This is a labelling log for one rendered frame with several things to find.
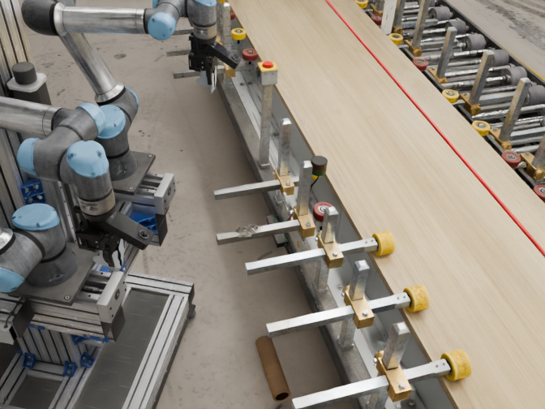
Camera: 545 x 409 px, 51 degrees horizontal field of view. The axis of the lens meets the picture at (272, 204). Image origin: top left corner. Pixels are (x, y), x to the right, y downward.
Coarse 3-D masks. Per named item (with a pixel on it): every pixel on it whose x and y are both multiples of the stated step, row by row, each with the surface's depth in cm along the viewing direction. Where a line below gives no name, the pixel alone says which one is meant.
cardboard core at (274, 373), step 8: (264, 336) 272; (256, 344) 272; (264, 344) 269; (272, 344) 271; (264, 352) 266; (272, 352) 266; (264, 360) 264; (272, 360) 263; (264, 368) 263; (272, 368) 260; (280, 368) 261; (272, 376) 257; (280, 376) 257; (272, 384) 255; (280, 384) 254; (272, 392) 254; (280, 392) 251; (288, 392) 253; (280, 400) 256
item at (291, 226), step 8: (272, 224) 217; (280, 224) 217; (288, 224) 217; (296, 224) 217; (320, 224) 220; (232, 232) 213; (256, 232) 213; (264, 232) 214; (272, 232) 216; (280, 232) 217; (224, 240) 211; (232, 240) 212; (240, 240) 214
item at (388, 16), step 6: (390, 0) 320; (396, 0) 321; (384, 6) 327; (390, 6) 323; (384, 12) 328; (390, 12) 326; (384, 18) 329; (390, 18) 328; (384, 24) 330; (390, 24) 331; (384, 30) 332; (390, 30) 334
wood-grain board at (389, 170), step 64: (256, 0) 356; (320, 0) 360; (320, 64) 300; (384, 64) 303; (320, 128) 257; (384, 128) 259; (448, 128) 261; (384, 192) 227; (448, 192) 228; (512, 192) 230; (384, 256) 201; (448, 256) 202; (512, 256) 204; (448, 320) 182; (512, 320) 183; (448, 384) 166; (512, 384) 166
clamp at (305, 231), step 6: (294, 210) 221; (294, 216) 222; (300, 216) 219; (306, 216) 219; (300, 222) 217; (306, 222) 217; (312, 222) 217; (300, 228) 218; (306, 228) 214; (312, 228) 215; (306, 234) 216; (312, 234) 218
